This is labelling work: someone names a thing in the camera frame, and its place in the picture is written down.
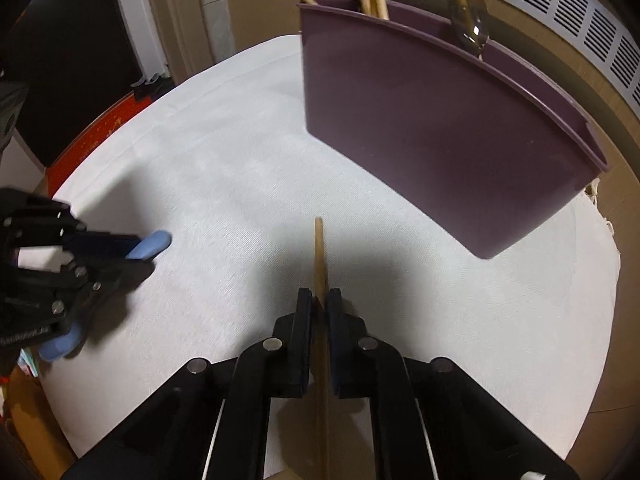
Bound black shoes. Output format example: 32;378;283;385
131;74;169;99

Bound dark cabinet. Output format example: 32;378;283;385
0;0;147;167

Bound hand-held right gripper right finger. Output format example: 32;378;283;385
325;287;582;480

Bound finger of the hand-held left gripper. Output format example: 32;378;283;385
65;225;144;262
54;259;155;332

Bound grey vent grille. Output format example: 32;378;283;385
380;0;640;122

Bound purple plastic container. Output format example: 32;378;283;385
298;0;609;260

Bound light blue utensil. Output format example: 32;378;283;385
39;230;173;362

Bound white tablecloth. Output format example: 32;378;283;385
37;34;623;480

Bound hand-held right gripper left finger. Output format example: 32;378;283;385
60;287;317;480

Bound red floor mat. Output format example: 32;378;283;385
44;95;153;187

